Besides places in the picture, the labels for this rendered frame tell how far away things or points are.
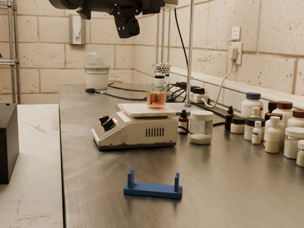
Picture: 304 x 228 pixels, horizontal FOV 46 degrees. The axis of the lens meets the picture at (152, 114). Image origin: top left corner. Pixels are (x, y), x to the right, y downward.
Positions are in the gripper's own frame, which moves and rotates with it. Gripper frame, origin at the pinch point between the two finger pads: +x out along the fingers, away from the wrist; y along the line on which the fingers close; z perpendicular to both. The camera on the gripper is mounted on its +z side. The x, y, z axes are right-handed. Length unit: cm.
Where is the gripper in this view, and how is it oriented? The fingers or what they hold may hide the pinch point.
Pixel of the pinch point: (152, 3)
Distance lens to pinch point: 90.5
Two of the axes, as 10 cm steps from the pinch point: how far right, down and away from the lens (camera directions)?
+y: 5.7, 1.8, -8.1
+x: 8.2, -1.0, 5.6
